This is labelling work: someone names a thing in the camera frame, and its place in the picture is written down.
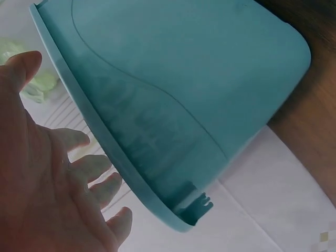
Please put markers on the white cloth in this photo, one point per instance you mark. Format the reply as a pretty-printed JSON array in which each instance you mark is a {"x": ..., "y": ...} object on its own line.
[{"x": 262, "y": 199}]

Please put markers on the person's left hand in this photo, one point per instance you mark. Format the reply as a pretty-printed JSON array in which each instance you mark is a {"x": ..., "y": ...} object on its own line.
[{"x": 39, "y": 183}]

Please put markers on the green leafy vegetable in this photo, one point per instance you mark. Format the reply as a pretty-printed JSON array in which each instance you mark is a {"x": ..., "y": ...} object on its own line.
[{"x": 44, "y": 82}]

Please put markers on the white ridged strainer basket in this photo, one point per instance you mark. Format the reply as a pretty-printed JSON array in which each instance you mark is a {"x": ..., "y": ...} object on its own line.
[{"x": 65, "y": 113}]

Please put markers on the teal plastic basin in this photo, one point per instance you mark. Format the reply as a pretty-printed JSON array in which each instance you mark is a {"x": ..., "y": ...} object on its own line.
[{"x": 183, "y": 92}]

